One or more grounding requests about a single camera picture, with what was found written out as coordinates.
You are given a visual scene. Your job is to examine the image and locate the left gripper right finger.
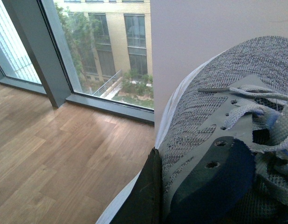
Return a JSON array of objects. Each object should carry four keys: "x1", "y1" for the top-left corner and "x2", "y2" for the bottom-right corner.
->
[{"x1": 165, "y1": 136, "x2": 255, "y2": 224}]

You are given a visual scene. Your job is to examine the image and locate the grey sneaker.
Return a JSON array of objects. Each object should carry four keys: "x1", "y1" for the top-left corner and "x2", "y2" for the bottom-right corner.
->
[{"x1": 98, "y1": 36, "x2": 288, "y2": 224}]

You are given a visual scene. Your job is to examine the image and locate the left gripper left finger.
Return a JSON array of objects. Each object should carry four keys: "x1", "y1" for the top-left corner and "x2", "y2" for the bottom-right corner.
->
[{"x1": 111, "y1": 148, "x2": 162, "y2": 224}]

